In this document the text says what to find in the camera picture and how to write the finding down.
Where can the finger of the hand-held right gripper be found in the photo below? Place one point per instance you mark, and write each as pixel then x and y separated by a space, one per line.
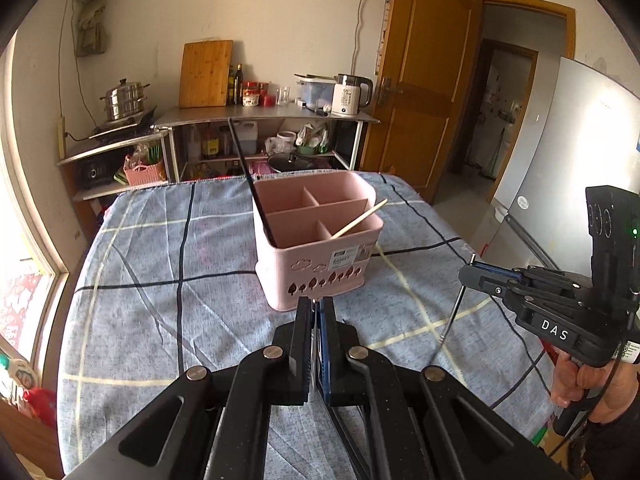
pixel 480 282
pixel 500 270

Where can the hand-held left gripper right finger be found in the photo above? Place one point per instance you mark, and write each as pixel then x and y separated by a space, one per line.
pixel 324 350

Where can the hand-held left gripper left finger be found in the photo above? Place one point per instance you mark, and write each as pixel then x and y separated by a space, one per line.
pixel 301 350

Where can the silver metal chopstick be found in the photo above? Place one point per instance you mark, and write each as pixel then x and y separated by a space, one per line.
pixel 452 310

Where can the pink plastic utensil basket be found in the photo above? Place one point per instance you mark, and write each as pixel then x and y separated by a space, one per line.
pixel 300 270

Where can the long black chopstick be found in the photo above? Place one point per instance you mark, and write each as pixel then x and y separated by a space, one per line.
pixel 350 440
pixel 247 175

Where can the light wooden chopstick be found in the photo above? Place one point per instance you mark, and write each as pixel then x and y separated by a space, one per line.
pixel 360 217

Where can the person's right forearm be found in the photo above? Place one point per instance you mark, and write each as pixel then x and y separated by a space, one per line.
pixel 620 452

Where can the person's right hand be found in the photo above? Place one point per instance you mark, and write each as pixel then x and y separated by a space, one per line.
pixel 562 385

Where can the silver refrigerator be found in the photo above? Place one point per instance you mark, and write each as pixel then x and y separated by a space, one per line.
pixel 565 160

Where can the blue plaid blanket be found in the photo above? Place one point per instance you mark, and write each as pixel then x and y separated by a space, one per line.
pixel 150 310

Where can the black pan lid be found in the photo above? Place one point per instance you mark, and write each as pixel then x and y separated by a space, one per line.
pixel 290 162

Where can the wooden door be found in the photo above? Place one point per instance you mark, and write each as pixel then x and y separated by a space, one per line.
pixel 420 85

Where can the white mug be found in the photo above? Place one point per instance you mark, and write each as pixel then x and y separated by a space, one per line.
pixel 282 144

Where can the white plastic bags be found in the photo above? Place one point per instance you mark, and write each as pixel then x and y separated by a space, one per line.
pixel 312 137

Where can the white plastic jug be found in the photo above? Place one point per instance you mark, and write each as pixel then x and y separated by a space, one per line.
pixel 245 137

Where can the yellow cooking oil bottle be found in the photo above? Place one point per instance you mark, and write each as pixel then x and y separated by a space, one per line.
pixel 210 144

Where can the white electric kettle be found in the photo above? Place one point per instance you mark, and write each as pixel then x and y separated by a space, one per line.
pixel 347 97

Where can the small pink woven basket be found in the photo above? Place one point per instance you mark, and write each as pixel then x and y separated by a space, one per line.
pixel 145 172

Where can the metal shelf table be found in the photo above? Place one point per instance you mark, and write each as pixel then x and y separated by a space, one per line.
pixel 270 114

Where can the red cup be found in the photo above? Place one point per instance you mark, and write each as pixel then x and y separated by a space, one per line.
pixel 270 100

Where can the clear plastic storage container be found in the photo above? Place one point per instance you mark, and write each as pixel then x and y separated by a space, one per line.
pixel 315 92

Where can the clear drinking glass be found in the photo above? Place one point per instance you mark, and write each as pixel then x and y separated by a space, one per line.
pixel 283 97

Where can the red lidded white jar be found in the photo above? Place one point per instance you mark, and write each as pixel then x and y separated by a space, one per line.
pixel 250 96

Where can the dark oil bottle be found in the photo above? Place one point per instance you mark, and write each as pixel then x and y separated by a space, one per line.
pixel 231 87
pixel 239 87

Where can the black kitchen appliance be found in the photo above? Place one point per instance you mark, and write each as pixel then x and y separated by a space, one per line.
pixel 95 174

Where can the low metal shelf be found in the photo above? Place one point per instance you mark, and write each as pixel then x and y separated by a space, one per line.
pixel 100 147

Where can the black induction cooker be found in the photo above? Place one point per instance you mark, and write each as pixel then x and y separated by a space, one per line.
pixel 122 126

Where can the bamboo cutting board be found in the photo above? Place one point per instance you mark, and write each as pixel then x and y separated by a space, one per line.
pixel 206 75

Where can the steel steamer pot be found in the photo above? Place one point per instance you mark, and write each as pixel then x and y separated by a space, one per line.
pixel 124 102

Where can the hanging beige cloth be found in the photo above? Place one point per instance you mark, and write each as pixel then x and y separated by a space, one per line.
pixel 91 20

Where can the wall ruler strip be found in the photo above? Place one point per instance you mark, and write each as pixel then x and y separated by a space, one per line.
pixel 382 35

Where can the white window frame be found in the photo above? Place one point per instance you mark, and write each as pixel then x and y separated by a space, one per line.
pixel 30 240

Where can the wall power strip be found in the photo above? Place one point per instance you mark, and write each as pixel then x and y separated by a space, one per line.
pixel 62 137

